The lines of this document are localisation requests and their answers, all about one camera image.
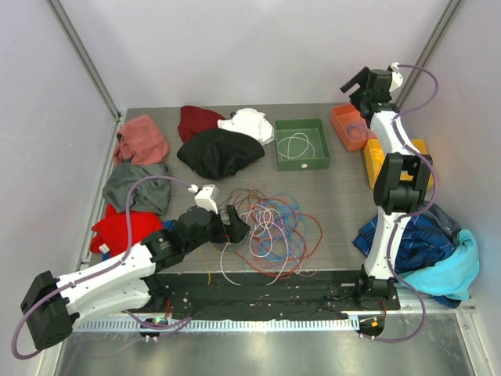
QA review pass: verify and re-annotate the right aluminium frame post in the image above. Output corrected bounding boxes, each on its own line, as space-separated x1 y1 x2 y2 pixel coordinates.
397 0 465 107

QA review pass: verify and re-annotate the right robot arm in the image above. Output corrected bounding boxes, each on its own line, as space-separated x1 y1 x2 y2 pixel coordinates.
341 63 432 309

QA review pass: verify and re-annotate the turquoise cloth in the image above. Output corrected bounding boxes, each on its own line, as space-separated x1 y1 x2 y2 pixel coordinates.
400 229 480 308

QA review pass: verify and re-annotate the orange plastic bin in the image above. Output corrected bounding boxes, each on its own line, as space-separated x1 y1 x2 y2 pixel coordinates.
330 103 376 151

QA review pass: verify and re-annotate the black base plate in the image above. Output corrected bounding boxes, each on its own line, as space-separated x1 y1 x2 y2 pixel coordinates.
136 270 400 321

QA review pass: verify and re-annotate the black cloth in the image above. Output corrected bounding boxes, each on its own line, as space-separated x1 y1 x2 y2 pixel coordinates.
177 128 265 180

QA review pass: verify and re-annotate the dark red cloth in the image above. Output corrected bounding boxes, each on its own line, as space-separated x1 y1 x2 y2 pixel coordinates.
178 105 225 143

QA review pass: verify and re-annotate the aluminium frame post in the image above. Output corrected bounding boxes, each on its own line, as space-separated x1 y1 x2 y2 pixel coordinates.
397 0 465 107
46 0 121 121

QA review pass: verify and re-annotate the blue plaid shirt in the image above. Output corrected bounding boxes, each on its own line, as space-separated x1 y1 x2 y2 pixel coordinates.
351 211 457 275

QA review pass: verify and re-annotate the grey coiled cable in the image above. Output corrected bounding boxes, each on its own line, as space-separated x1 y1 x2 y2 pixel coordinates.
211 240 249 254

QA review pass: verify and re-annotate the pink cloth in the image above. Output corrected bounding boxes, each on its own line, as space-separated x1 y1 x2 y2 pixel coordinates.
113 114 170 166

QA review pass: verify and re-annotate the green plastic bin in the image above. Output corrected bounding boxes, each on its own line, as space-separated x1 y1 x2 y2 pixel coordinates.
275 118 331 172

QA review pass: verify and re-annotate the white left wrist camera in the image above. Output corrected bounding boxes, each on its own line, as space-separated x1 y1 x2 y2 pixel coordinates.
188 184 219 214

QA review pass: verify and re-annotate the grey cloth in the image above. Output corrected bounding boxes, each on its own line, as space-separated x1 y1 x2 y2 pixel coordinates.
103 162 171 215

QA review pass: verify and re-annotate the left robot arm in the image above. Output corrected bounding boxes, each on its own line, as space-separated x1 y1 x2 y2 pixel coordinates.
11 205 250 359

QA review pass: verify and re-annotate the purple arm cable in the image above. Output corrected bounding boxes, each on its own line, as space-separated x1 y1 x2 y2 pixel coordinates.
10 175 195 360
391 63 440 302

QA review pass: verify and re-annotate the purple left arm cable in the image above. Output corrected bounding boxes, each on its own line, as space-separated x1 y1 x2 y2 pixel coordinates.
10 175 195 360

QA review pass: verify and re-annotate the blue cable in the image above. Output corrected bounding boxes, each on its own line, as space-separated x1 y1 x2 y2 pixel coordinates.
242 191 314 275
348 123 371 140

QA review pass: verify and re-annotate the grey-blue cloth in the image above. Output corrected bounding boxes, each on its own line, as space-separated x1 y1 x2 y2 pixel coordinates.
424 204 462 244

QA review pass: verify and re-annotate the yellow plastic bin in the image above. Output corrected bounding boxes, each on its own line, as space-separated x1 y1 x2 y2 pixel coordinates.
363 139 434 190

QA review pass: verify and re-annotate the white slotted cable duct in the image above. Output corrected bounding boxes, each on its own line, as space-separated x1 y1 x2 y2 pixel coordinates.
74 316 359 333

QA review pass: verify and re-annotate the white cloth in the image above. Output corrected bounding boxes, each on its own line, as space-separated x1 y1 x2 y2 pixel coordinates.
217 108 275 146

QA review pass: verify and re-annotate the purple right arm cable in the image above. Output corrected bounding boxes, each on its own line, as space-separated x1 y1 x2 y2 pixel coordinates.
391 63 440 302

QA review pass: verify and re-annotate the left aluminium frame post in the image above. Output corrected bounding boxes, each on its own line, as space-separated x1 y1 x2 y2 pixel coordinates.
46 0 121 121

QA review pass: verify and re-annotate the bright red cloth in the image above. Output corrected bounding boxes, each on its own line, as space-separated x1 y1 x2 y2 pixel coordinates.
90 203 164 259

